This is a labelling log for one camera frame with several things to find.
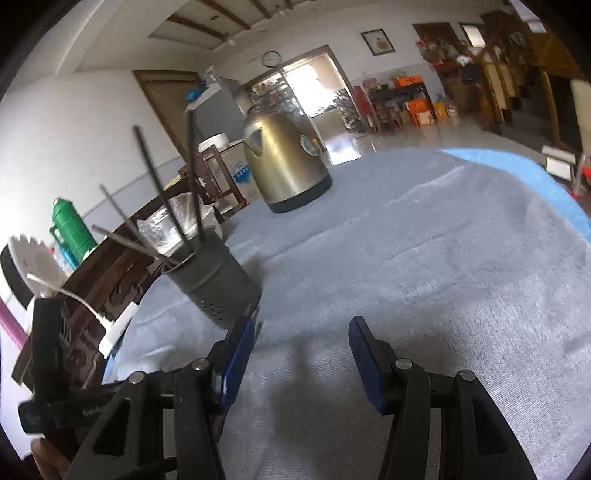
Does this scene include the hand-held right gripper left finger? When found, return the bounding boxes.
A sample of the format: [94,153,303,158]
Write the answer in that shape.
[62,316,257,480]

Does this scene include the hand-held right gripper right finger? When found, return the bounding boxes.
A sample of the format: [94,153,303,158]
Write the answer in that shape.
[348,316,539,480]

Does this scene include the dark grey utensil holder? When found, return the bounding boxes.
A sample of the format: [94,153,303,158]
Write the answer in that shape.
[161,242,262,329]

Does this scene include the bundle of dark chopsticks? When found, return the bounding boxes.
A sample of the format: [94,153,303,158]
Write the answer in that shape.
[91,111,208,268]

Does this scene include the person's left hand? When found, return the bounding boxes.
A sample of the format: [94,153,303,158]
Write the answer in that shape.
[30,438,70,480]

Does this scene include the white space heater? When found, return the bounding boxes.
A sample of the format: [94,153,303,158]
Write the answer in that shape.
[0,234,70,308]

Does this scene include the dark wooden side table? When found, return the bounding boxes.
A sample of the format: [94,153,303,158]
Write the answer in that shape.
[11,185,241,388]

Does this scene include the grey tablecloth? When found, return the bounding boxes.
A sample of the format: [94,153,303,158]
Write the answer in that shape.
[104,148,591,480]

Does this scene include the green thermos flask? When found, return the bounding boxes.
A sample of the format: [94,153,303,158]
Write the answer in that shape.
[50,198,98,266]

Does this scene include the clear plastic bag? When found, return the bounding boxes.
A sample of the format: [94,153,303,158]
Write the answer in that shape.
[136,191,218,259]

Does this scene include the dark wooden chair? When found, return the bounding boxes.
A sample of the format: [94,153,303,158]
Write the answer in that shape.
[191,145,245,217]

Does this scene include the white storage box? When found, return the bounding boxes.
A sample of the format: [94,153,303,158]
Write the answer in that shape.
[217,138,259,204]

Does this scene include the gold electric kettle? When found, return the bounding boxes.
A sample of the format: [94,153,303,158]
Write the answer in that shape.
[242,107,333,214]

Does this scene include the grey refrigerator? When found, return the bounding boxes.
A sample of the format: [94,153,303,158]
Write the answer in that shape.
[185,76,252,144]

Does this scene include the blue table cover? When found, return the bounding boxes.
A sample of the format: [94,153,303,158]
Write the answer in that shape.
[102,148,591,384]

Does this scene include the brown wooden door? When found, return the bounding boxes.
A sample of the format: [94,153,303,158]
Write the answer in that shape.
[132,69,201,162]

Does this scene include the dark wooden dining table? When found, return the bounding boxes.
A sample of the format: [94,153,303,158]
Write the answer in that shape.
[367,83,437,130]

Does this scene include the wooden staircase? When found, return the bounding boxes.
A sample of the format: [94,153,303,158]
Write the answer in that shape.
[475,9,591,153]

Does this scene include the white power cable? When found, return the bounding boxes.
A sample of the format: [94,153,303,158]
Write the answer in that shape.
[27,272,114,330]

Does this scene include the framed wall picture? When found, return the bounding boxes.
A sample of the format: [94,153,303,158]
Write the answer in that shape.
[360,28,396,56]

